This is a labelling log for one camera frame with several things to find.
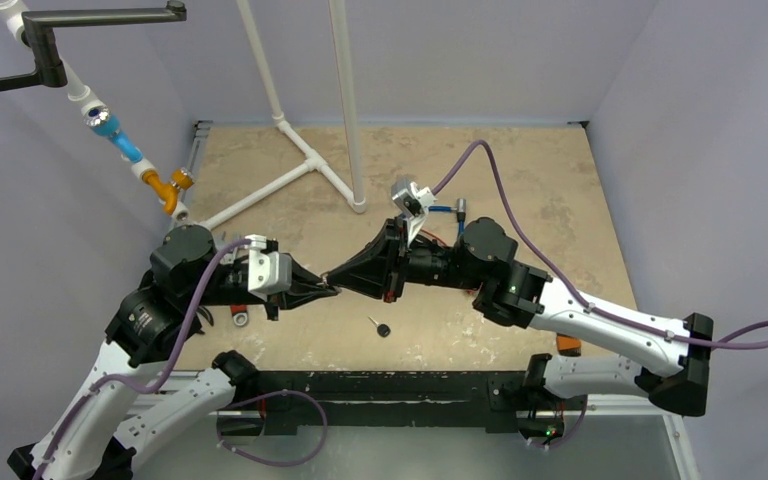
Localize blue cable lock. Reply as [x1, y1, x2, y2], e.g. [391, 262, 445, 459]
[428, 197, 467, 241]

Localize black pliers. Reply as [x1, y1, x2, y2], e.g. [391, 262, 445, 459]
[196, 306, 214, 326]

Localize blue pipe valve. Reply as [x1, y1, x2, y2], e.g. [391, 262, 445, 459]
[84, 106, 144, 163]

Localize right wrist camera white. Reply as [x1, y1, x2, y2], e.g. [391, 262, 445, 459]
[390, 177, 437, 245]

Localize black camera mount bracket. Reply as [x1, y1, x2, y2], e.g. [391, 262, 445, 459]
[0, 1, 188, 93]

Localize black head key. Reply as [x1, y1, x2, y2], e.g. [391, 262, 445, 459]
[368, 317, 391, 338]

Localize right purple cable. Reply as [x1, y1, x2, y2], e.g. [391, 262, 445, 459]
[431, 139, 768, 351]

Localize red cable lock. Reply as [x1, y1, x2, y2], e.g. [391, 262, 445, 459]
[420, 229, 478, 297]

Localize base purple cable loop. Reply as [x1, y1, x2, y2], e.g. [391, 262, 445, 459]
[216, 390, 330, 466]

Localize aluminium rail frame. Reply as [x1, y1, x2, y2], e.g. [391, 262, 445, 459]
[95, 119, 700, 480]

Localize red handled wrench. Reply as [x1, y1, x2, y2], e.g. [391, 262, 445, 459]
[229, 304, 249, 328]

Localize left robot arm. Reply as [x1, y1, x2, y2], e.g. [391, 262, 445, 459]
[8, 225, 337, 479]

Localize orange pipe valve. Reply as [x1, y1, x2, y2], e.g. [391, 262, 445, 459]
[140, 168, 194, 221]

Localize orange brush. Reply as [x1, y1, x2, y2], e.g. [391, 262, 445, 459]
[556, 334, 582, 356]

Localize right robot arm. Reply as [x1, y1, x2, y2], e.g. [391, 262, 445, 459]
[325, 217, 714, 417]

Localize white PVC pipe frame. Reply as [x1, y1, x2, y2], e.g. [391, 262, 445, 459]
[0, 0, 369, 233]

